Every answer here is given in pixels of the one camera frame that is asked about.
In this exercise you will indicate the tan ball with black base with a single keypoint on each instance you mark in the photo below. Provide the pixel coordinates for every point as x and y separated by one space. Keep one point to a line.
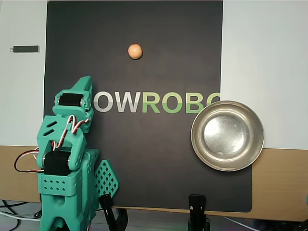
135 51

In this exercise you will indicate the black clamp, right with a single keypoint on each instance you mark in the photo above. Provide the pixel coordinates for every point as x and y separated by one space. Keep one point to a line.
197 204

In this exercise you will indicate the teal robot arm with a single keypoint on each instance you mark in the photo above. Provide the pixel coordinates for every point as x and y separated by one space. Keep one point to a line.
79 173

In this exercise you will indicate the black mat with WOWROBO print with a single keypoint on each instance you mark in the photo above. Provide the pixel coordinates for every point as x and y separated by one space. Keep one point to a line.
156 156

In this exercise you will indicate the teal fixed gripper finger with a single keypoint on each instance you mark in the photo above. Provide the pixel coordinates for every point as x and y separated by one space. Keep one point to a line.
84 84

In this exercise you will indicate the white paper sheet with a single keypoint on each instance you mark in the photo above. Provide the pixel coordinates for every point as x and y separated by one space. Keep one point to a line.
21 96
264 60

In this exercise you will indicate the metal bowl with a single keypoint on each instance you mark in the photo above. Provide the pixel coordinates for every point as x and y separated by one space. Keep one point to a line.
227 136

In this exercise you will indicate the black USB stick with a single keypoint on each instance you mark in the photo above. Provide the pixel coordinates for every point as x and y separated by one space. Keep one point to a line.
25 49

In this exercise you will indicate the teal moving gripper finger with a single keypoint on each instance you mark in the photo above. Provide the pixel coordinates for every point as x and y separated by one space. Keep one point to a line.
89 98

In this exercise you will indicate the black table clamp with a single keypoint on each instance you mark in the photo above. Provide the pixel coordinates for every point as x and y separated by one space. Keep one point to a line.
108 209

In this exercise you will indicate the teal gripper body with motor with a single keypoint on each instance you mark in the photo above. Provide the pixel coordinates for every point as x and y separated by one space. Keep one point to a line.
68 111

